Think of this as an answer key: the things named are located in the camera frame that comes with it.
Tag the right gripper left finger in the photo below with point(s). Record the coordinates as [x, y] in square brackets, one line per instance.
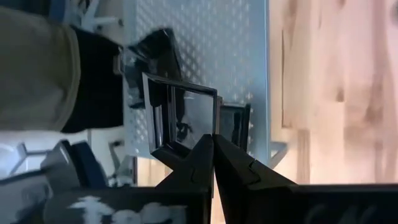
[192, 180]

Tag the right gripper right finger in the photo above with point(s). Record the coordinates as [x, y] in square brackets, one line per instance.
[242, 174]

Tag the small black square plate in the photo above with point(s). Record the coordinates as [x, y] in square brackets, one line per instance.
[192, 115]
[234, 124]

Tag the large black wavy plate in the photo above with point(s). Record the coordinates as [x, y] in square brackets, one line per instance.
[158, 53]

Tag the blue office chair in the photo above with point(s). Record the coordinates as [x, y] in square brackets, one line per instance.
[84, 165]

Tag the grey perforated metal riser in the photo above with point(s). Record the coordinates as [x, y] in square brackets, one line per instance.
[224, 46]

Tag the person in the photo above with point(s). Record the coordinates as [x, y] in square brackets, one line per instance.
[34, 71]

